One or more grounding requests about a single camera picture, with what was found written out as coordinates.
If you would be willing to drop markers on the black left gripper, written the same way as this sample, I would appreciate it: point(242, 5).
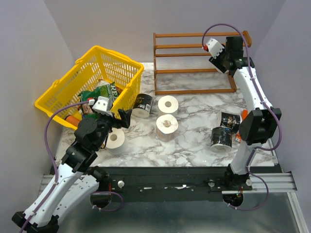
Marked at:
point(126, 117)

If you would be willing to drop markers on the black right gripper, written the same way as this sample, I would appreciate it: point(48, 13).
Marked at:
point(216, 62)

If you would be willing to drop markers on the plastic pinkish paper roll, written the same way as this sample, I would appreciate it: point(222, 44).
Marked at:
point(166, 127)

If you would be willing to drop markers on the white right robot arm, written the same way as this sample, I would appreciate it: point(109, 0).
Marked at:
point(262, 120)

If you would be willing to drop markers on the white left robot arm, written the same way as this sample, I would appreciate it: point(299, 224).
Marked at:
point(74, 178)

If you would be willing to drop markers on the wooden two-tier shelf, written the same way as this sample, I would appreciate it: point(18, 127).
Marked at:
point(184, 63)

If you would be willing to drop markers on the black wrapped roll near basket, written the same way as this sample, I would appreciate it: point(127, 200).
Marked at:
point(142, 106)

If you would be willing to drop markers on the green snack bag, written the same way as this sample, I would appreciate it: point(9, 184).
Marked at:
point(104, 89)

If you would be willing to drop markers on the white paper roll front left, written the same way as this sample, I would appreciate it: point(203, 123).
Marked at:
point(116, 142)

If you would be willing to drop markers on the white paper roll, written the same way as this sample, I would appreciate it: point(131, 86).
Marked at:
point(168, 105)
point(116, 142)

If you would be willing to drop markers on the white paper roll centre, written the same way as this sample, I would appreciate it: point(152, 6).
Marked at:
point(168, 105)

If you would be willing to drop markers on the orange carrot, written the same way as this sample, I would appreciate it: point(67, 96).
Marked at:
point(72, 120)

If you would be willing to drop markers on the yellow plastic shopping basket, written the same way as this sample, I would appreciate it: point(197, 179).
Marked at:
point(95, 65)

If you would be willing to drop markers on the orange snack packet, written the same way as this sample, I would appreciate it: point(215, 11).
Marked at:
point(243, 116)

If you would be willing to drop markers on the black wrapped roll right rear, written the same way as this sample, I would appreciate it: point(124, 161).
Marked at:
point(229, 120)

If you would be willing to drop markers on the black wrapped roll right front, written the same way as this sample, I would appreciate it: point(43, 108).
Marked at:
point(221, 139)

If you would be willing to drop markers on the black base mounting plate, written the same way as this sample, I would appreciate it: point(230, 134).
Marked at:
point(151, 184)

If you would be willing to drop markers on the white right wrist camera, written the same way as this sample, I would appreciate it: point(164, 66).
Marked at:
point(214, 47)

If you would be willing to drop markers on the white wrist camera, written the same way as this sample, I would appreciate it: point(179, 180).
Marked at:
point(102, 105)
point(214, 47)

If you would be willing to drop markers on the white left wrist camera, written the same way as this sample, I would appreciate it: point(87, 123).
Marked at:
point(102, 105)

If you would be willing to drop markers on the aluminium rail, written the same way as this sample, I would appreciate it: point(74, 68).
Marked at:
point(276, 182)

